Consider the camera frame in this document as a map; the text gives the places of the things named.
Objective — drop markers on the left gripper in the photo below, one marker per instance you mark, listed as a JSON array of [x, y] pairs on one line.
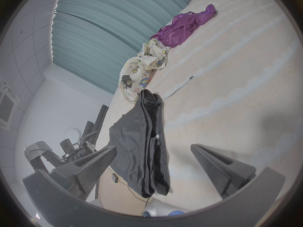
[[88, 143]]

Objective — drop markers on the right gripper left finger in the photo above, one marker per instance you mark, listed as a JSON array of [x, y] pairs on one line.
[[92, 169]]

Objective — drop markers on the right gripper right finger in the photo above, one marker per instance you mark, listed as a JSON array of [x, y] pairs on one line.
[[213, 169]]

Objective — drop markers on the black T-shirt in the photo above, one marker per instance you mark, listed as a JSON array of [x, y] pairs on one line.
[[132, 141]]

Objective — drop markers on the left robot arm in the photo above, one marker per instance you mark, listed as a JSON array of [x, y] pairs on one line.
[[35, 148]]

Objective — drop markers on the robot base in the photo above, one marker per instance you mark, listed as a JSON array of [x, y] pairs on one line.
[[158, 208]]

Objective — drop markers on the bed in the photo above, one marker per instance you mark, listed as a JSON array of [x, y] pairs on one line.
[[224, 91]]

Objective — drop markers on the white printed pyjama garment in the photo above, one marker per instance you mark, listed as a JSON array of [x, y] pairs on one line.
[[139, 70]]

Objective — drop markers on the ceiling air conditioner vent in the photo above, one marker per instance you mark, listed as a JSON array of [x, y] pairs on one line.
[[8, 105]]

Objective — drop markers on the blue-green curtain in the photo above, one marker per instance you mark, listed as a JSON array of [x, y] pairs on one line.
[[106, 32]]

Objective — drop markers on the purple satin garment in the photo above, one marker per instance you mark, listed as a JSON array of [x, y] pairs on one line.
[[177, 31]]

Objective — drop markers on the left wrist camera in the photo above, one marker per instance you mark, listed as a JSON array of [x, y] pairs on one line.
[[65, 145]]

